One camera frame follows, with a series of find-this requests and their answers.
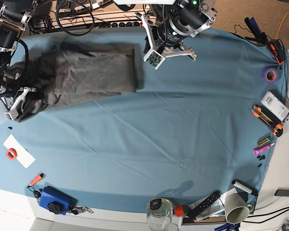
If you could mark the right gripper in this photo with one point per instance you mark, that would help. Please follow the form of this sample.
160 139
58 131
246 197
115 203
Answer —
19 92

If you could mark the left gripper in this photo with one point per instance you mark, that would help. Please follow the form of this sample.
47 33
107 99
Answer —
164 38

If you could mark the dark grey T-shirt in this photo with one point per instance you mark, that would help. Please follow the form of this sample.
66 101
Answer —
74 75

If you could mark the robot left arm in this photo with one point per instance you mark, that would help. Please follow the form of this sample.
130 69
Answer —
174 23

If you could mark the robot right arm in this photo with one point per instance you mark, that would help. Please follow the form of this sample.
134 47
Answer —
15 16

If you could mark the black power strip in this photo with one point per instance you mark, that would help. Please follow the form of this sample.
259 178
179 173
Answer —
127 24

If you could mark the white paper sheet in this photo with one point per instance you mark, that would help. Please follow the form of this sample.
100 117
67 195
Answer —
23 156

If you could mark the orange tape roll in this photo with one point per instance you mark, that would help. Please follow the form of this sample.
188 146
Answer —
11 153

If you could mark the orange marker pen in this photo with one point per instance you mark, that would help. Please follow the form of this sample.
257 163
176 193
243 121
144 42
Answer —
36 180

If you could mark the blue clamp block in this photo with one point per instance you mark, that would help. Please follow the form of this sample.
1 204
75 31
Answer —
55 201

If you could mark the blue table cloth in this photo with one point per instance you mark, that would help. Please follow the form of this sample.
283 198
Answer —
188 130

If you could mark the blue black clamp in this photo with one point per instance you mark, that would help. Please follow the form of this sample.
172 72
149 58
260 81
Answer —
259 36

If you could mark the metal carabiner keys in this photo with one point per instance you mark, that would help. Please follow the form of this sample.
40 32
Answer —
79 209

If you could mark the orange black clamp tool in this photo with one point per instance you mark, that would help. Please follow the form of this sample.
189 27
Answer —
277 50

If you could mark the purple tape roll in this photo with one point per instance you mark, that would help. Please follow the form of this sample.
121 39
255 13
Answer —
270 75

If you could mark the white barcode device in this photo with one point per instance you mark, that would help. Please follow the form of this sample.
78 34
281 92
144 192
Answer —
275 106

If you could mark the orange black utility knife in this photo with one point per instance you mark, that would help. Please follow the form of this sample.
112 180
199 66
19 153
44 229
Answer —
275 127

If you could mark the small gold battery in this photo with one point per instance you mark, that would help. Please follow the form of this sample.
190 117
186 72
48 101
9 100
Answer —
263 141

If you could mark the purple glue tube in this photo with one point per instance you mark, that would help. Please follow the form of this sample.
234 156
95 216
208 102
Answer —
262 149

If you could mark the glass jar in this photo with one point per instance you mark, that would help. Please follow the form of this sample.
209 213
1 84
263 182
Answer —
159 214

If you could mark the white black marker roll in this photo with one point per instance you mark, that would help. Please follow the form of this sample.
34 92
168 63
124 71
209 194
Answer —
245 187

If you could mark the orange cube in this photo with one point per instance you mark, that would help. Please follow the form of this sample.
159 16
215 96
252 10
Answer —
179 211

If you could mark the black remote control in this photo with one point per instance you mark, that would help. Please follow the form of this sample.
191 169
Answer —
207 202

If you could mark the grey-green mug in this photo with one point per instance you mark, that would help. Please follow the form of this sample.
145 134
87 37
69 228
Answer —
236 209

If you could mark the grey adapter box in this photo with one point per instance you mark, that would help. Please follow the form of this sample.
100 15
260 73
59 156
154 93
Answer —
282 192

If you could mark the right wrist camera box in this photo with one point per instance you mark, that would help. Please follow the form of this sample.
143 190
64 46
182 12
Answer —
12 114

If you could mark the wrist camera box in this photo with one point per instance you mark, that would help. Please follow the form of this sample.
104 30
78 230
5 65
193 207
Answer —
12 114
154 58

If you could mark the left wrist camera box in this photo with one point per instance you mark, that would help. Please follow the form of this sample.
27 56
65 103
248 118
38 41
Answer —
154 58

